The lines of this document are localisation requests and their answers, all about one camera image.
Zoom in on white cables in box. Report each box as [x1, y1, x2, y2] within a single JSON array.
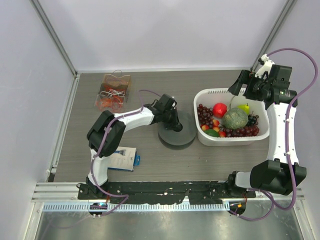
[[100, 87, 127, 100]]

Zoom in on dark grape bunch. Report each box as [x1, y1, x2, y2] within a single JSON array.
[[246, 114, 259, 127]]

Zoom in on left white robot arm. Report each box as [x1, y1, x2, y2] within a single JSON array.
[[86, 94, 183, 200]]

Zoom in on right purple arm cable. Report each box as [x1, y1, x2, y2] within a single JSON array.
[[228, 47, 317, 221]]

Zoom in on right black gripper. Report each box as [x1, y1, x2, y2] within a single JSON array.
[[228, 69, 272, 102]]

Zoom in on green avocado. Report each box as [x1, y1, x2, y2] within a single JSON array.
[[204, 129, 220, 138]]

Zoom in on red grape bunch left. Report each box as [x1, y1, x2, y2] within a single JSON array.
[[196, 103, 214, 125]]

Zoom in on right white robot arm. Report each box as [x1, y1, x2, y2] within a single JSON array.
[[225, 64, 307, 198]]

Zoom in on green pear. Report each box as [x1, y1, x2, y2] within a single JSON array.
[[237, 103, 251, 115]]

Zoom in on aluminium frame rail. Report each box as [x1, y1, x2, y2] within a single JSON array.
[[31, 182, 305, 203]]

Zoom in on blue razor package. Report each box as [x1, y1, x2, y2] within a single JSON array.
[[108, 146, 141, 172]]

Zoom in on white plastic basket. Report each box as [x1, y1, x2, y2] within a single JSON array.
[[193, 88, 269, 147]]

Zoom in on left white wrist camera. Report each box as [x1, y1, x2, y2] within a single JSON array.
[[168, 96, 177, 109]]

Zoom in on clear cable box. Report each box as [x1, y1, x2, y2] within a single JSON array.
[[94, 70, 132, 113]]

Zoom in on green netted melon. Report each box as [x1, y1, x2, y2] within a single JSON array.
[[222, 107, 248, 130]]

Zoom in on grey cable spool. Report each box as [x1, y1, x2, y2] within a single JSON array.
[[157, 111, 197, 150]]

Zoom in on small peach fruits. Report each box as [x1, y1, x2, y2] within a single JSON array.
[[200, 120, 227, 138]]

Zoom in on white slotted cable duct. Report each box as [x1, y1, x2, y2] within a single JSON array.
[[42, 201, 230, 213]]

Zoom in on red apple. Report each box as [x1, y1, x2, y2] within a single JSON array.
[[212, 102, 228, 119]]

